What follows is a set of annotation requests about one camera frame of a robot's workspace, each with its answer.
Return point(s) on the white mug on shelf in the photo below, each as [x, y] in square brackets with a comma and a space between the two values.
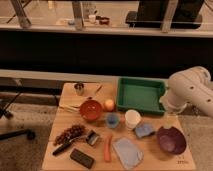
[92, 18]

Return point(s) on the red bowl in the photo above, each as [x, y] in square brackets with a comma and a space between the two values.
[91, 110]

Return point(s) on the green plastic tray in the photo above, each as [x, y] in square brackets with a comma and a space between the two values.
[140, 94]

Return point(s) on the metal cup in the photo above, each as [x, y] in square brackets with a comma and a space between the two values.
[79, 88]

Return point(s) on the dark bowl on shelf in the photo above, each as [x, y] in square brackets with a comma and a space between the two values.
[104, 21]

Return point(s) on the white cup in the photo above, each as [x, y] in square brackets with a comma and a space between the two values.
[132, 118]

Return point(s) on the light blue cloth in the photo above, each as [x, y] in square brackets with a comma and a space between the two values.
[129, 154]

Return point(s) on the black handled knife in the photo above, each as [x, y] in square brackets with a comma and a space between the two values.
[67, 144]

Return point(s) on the black rectangular block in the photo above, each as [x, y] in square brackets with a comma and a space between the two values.
[82, 158]

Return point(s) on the black monitor on shelf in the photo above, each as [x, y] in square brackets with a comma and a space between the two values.
[151, 13]

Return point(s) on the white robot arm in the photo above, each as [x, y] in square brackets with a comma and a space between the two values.
[188, 86]

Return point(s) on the wooden cutting board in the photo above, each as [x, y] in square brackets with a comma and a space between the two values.
[100, 92]

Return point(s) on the blue sponge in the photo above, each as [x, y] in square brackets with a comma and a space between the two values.
[143, 130]

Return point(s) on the bunch of dark grapes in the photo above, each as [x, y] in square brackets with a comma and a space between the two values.
[69, 133]

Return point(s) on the orange carrot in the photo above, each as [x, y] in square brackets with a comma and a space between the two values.
[107, 146]

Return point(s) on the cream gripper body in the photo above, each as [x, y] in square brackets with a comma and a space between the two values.
[169, 120]

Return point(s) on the purple bowl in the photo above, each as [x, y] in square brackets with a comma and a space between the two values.
[171, 140]

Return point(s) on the orange ball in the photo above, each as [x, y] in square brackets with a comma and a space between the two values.
[109, 105]

